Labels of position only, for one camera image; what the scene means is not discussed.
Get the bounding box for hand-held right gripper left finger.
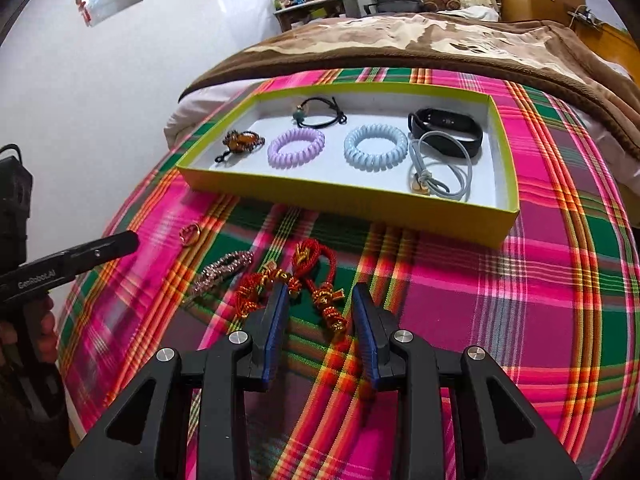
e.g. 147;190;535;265
57;285;291;480

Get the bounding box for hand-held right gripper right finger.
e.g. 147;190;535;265
351;282;583;480

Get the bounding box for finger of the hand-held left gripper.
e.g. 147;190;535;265
65;230;140;277

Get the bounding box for red braided bracelet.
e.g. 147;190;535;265
291;239;351;333
234;260;301;318

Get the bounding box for pink rhinestone bracelet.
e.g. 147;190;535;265
182;251;253;306

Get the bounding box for yellow cardboard box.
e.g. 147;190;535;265
177;82;521;250

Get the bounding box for amber bead hair tie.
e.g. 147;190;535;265
215;129;266;165

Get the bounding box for grey elastic cord hair tie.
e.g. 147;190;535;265
408;131;473;203

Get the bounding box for purple spiral hair tie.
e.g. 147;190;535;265
267;127;326;170

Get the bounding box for blue spiral hair tie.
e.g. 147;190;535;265
343;122;409;172

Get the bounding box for black hair tie green bead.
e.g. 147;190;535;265
291;96;348;128

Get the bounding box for black fitness band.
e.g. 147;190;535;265
407;108;484;158

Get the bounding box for person's left hand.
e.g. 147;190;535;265
0;296;57;366

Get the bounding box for pale pink duvet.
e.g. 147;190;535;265
164;82;261;148

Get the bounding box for wooden desk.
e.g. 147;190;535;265
272;0;360;33

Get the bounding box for brown patterned blanket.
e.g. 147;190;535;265
180;14;640;146

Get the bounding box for white pillow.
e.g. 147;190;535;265
450;5;501;22

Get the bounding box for wooden headboard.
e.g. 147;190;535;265
575;15;640;71

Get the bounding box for power strip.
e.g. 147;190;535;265
566;4;606;26

